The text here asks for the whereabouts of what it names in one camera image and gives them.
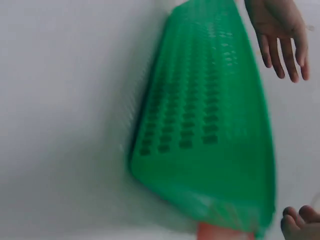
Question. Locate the green perforated plastic tray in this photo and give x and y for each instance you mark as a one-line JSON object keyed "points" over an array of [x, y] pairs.
{"points": [[200, 162]]}

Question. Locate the person's right fingers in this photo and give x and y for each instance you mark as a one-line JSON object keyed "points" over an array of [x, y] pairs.
{"points": [[298, 222]]}

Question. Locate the orange-red flat object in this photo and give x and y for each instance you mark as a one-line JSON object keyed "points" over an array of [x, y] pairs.
{"points": [[225, 232]]}

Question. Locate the person's right hand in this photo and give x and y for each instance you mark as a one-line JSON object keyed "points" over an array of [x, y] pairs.
{"points": [[300, 225]]}

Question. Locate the person's left hand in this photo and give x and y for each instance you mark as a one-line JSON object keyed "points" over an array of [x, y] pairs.
{"points": [[275, 22]]}

